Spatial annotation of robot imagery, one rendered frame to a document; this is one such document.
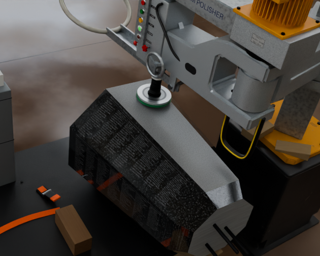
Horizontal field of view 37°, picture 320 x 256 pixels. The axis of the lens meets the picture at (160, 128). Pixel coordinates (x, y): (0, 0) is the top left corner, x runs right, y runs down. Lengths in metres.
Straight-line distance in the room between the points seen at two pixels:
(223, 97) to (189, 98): 2.14
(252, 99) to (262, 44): 0.31
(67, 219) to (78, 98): 1.49
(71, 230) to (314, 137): 1.63
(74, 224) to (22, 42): 2.49
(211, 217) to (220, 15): 1.01
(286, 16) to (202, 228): 1.15
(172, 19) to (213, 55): 0.35
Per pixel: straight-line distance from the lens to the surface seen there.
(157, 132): 2.77
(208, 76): 2.44
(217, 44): 2.35
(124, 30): 3.15
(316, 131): 3.25
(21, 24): 5.45
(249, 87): 2.29
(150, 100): 2.91
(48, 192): 3.44
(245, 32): 2.19
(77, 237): 3.08
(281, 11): 2.08
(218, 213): 2.55
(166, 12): 2.55
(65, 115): 4.16
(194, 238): 2.59
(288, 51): 2.07
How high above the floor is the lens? 2.58
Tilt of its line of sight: 39 degrees down
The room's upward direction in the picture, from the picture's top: 11 degrees clockwise
